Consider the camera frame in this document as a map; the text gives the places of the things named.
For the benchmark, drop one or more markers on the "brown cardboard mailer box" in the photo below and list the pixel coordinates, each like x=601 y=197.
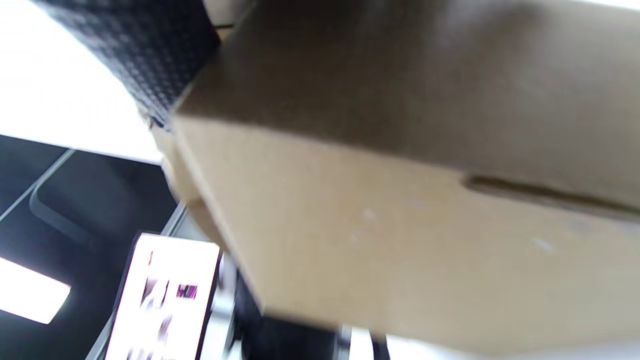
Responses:
x=400 y=175

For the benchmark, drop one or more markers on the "ceiling light panel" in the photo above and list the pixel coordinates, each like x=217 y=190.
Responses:
x=30 y=292

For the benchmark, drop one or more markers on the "person's right hand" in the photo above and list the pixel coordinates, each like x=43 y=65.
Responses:
x=145 y=45

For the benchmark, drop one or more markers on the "bright display screen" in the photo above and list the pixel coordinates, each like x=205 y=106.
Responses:
x=165 y=295

